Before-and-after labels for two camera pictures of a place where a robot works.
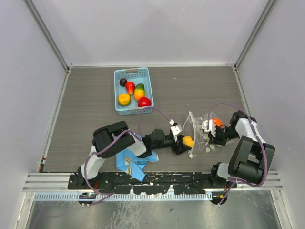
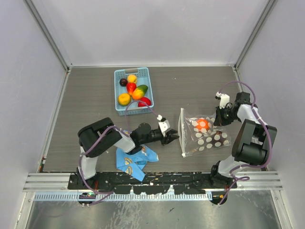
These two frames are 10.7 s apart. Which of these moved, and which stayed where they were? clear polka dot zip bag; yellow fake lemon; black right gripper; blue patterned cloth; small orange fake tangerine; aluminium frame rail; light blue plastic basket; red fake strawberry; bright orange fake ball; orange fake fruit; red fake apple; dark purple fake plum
Moved: small orange fake tangerine; bright orange fake ball; black right gripper; orange fake fruit
Stayed: yellow fake lemon; aluminium frame rail; clear polka dot zip bag; red fake apple; light blue plastic basket; dark purple fake plum; red fake strawberry; blue patterned cloth
